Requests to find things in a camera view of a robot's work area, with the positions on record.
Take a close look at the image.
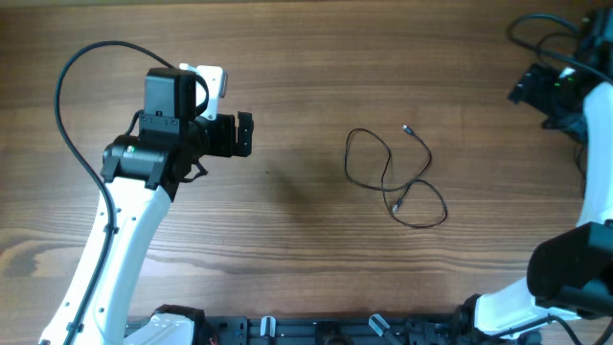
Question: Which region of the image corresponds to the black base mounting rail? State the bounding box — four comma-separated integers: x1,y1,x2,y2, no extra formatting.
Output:
187,314,461,345

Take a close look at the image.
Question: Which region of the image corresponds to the thick black USB cable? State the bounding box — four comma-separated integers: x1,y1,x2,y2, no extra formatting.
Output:
534,31,590,68

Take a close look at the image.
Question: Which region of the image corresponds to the black right camera cable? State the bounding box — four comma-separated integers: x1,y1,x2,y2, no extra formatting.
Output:
506,12,613,85

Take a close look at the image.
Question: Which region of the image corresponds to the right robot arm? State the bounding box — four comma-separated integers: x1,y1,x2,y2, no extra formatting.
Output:
447,8,612,344

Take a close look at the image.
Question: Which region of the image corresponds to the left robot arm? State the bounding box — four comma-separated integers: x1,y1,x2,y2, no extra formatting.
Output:
39,63,254,344

